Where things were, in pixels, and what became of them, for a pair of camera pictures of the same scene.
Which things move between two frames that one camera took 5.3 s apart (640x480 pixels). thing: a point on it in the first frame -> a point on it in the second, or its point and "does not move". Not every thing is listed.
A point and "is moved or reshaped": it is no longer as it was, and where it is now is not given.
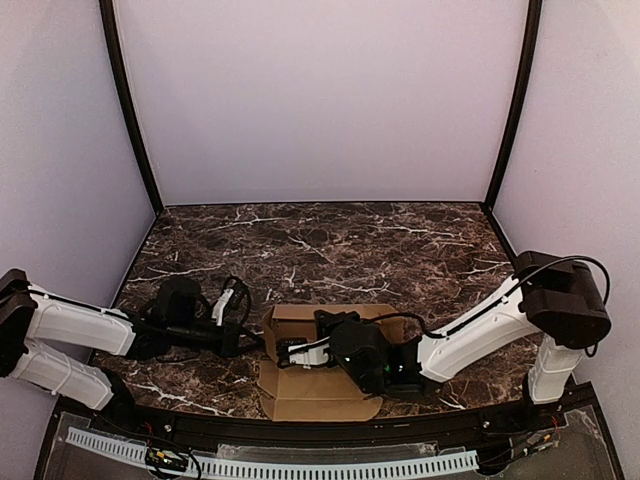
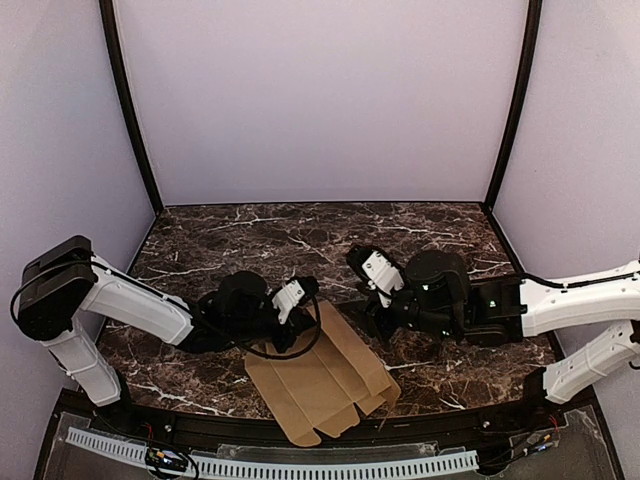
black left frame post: (123, 88) does not move
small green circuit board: (167, 459) does not move
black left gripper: (231, 342) -> (292, 329)
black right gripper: (323, 326) -> (382, 317)
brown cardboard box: (323, 393) is moved or reshaped
